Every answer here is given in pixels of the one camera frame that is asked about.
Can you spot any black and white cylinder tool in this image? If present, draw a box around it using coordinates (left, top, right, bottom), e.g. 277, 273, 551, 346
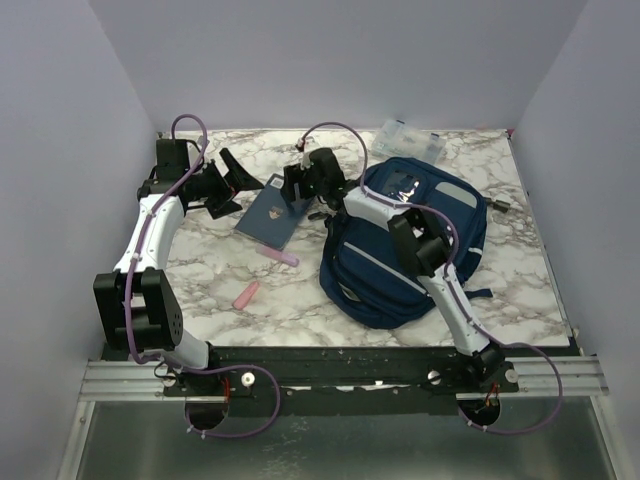
485, 197, 511, 213

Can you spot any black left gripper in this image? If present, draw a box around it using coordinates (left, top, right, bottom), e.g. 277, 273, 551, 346
184, 149, 263, 218

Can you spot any pink highlighter pen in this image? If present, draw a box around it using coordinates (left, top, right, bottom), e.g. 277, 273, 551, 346
256, 245, 299, 267

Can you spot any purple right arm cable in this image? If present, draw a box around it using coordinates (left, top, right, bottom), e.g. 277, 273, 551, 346
299, 120, 565, 436

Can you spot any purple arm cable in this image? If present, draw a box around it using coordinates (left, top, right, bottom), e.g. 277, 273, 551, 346
299, 120, 565, 436
124, 113, 281, 441

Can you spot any dark blue thin notebook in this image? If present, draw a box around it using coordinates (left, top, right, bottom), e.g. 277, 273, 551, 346
235, 174, 312, 251

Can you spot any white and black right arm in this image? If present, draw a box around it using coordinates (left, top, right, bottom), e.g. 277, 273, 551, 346
281, 148, 504, 392

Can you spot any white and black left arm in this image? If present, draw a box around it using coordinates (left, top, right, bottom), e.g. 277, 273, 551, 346
93, 139, 264, 395

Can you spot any clear plastic screw organiser box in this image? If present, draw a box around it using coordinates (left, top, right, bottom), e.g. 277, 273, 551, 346
371, 120, 446, 165

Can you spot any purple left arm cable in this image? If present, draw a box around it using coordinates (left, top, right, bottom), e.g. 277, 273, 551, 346
124, 113, 281, 441

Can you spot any aluminium front mounting rail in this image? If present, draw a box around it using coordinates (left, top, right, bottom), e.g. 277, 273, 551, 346
54, 344, 621, 480

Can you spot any navy blue student backpack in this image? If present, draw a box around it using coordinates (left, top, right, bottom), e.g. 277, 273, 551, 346
319, 157, 487, 330

